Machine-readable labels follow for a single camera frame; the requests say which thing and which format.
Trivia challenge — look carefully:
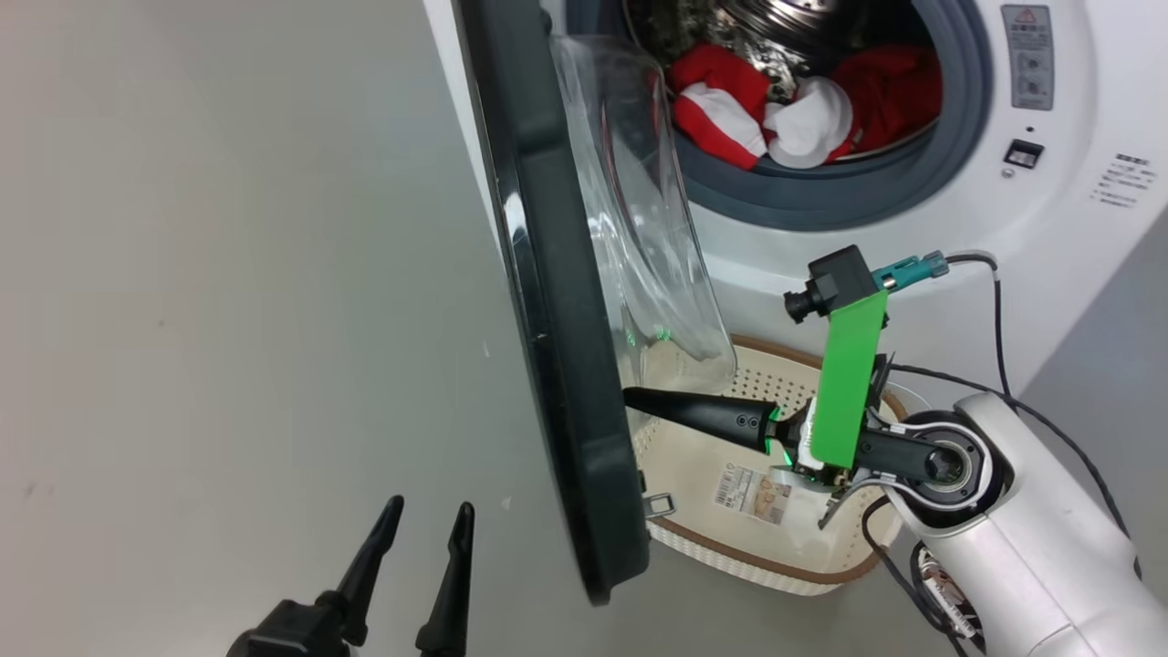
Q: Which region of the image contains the dark grey washer door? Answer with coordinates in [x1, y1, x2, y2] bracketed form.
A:
[454, 0, 738, 608]

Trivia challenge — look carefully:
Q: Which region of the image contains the teal right cable connector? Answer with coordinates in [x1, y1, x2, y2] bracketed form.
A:
[871, 253, 950, 295]

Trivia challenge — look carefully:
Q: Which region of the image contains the cream perforated laundry basket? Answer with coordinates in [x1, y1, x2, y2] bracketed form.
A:
[620, 335, 932, 597]

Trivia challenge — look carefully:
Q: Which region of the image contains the white front-load washing machine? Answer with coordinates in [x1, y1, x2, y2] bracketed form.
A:
[422, 0, 1168, 407]

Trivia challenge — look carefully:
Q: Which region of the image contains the printed text notice sticker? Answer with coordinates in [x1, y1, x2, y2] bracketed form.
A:
[1090, 153, 1160, 209]

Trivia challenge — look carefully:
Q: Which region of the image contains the red mesh garment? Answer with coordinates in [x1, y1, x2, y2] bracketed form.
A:
[829, 44, 944, 163]

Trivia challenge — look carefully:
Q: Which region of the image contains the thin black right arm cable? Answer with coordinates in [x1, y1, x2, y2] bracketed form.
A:
[881, 251, 1146, 580]
[860, 495, 986, 657]

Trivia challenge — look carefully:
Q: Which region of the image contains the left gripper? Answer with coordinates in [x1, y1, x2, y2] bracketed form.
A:
[226, 495, 475, 657]

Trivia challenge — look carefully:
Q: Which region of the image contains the green right camera bracket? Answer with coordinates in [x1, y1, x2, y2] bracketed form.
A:
[810, 290, 889, 471]

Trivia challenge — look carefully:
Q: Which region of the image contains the perforated steel washer drum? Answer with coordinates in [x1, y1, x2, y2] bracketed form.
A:
[625, 0, 918, 76]

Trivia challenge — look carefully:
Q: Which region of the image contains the grey warning label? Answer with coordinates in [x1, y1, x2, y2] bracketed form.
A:
[1001, 5, 1056, 112]

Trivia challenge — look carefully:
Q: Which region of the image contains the basket product label sticker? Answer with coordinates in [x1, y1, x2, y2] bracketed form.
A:
[713, 462, 793, 526]

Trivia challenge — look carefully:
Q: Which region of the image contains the red garment with white trim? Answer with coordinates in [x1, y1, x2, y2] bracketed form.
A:
[669, 41, 854, 172]

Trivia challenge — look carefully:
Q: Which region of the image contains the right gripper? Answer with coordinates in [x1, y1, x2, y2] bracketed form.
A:
[624, 387, 827, 486]

